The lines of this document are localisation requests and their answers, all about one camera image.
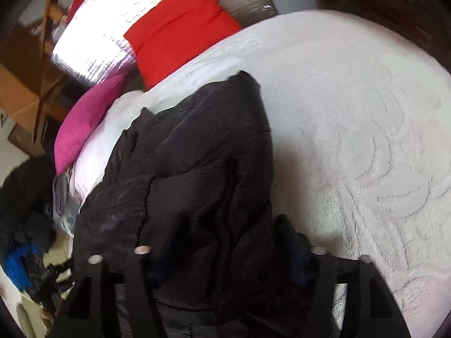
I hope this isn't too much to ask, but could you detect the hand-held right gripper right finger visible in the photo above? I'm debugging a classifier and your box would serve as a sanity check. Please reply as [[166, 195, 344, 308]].
[[276, 216, 411, 338]]

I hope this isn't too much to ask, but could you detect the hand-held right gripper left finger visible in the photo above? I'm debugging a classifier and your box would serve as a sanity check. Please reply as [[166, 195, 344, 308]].
[[49, 246, 166, 338]]

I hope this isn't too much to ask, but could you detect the black quilted jacket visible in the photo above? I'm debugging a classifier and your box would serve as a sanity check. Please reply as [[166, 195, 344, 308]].
[[72, 70, 318, 338]]

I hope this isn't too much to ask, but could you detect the grey cloth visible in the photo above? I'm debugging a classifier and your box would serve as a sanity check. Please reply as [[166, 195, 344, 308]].
[[52, 169, 83, 235]]

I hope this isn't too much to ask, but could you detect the blue cloth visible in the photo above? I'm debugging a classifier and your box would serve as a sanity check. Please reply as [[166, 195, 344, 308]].
[[3, 246, 39, 291]]

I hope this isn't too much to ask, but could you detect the dark fuzzy cloth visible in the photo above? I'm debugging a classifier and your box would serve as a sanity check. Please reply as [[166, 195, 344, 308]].
[[0, 157, 59, 254]]

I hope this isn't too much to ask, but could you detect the white towel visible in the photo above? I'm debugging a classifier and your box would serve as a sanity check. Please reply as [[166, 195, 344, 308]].
[[72, 10, 451, 338]]

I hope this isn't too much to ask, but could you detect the pink cloth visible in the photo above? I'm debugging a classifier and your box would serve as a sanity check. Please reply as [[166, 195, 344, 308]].
[[54, 73, 129, 175]]

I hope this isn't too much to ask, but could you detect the cardboard box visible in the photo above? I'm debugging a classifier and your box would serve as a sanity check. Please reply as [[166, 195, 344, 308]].
[[0, 63, 46, 131]]

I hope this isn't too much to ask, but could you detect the red folded cloth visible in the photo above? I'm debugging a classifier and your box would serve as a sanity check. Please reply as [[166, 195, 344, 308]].
[[123, 0, 242, 90]]

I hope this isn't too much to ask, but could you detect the silver foil sheet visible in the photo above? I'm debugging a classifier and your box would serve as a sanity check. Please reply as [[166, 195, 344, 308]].
[[50, 0, 277, 88]]

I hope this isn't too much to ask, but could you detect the wooden chair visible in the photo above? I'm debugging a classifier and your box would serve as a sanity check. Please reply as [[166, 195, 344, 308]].
[[32, 0, 71, 141]]

